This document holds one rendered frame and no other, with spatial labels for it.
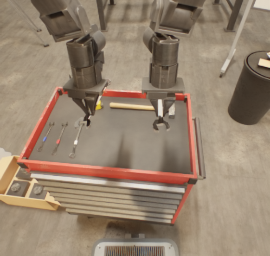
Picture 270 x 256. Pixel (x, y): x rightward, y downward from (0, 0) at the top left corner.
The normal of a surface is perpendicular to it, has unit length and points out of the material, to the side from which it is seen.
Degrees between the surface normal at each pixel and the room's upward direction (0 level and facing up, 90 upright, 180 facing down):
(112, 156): 0
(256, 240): 0
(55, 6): 105
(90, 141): 0
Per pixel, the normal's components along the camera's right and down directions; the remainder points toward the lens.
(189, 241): -0.03, -0.63
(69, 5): 0.94, -0.06
